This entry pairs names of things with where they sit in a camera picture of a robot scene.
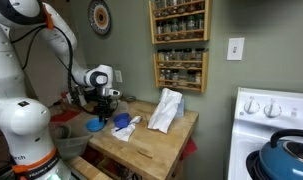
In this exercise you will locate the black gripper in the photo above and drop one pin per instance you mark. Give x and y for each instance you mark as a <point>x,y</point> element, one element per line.
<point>107,102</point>

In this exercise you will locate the blue kettle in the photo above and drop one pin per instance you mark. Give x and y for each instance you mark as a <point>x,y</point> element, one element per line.
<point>278,159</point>

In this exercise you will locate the upper wooden spice rack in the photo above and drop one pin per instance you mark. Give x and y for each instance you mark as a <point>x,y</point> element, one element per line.
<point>176,21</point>

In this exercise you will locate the red hanging cloth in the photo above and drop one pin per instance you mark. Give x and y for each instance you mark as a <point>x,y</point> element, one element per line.
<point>189,149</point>

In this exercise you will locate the clear plastic container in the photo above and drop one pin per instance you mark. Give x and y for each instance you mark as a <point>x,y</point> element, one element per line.
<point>70,144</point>

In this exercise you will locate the white stove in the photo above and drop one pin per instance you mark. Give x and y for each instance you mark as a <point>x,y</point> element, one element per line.
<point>258,115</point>

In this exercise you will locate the decorative wall plate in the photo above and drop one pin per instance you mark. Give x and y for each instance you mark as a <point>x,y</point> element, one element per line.
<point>99,17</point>

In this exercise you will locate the white light switch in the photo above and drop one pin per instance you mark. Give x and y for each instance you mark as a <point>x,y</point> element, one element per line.
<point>235,49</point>

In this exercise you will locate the red silicone mat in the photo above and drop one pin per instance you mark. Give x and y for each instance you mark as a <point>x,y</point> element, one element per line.
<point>64,117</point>

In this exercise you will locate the white wall outlet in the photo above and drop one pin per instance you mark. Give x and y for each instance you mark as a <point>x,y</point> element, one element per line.
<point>118,76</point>

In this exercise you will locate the wooden spice rack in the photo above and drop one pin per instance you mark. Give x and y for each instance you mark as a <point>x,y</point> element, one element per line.
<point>176,21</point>
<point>185,69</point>

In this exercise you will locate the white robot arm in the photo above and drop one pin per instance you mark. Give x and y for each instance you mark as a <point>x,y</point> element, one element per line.
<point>24,121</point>

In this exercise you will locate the dark blue measuring cup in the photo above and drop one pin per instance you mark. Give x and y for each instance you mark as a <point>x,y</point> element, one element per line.
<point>121,120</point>

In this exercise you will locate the lower wooden spice rack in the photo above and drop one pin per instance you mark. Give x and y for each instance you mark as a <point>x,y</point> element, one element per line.
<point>185,69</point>

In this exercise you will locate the crumpled white paper towel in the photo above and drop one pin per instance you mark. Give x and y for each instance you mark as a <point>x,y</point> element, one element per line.
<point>125,133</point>

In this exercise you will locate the light blue bowl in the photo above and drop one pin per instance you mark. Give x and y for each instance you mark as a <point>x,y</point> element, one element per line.
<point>95,124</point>

